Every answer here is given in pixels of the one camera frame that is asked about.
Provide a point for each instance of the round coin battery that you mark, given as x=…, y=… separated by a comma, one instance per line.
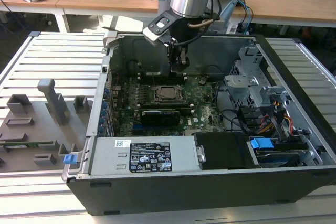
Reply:
x=202, y=80

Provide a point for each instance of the green motherboard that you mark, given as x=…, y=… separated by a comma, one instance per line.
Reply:
x=204, y=119

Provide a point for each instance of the CPU socket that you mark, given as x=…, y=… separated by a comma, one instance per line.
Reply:
x=168, y=102

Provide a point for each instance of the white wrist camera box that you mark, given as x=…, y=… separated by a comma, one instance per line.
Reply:
x=157, y=27

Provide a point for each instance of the blue plastic case latch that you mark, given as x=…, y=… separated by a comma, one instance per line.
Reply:
x=71, y=159

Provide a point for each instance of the hard disk in blue carrier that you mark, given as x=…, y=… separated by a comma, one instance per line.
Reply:
x=261, y=144

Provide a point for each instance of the silver power supply unit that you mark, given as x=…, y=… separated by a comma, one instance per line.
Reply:
x=110, y=155

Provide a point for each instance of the black graphics card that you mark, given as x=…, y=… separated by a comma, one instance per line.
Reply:
x=160, y=119

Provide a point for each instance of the green RAM stick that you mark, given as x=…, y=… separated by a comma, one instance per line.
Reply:
x=39, y=144

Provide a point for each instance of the black plastic fan shroud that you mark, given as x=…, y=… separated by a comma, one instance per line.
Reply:
x=223, y=150

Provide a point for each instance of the black open PC case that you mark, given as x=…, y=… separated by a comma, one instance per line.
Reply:
x=157, y=195

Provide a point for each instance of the silver CPU chip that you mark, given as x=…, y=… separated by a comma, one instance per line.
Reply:
x=168, y=93

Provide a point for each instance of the grey parts rack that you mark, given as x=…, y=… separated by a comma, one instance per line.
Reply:
x=26, y=134

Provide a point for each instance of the silver metal drive cage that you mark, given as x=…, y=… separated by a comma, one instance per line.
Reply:
x=236, y=87

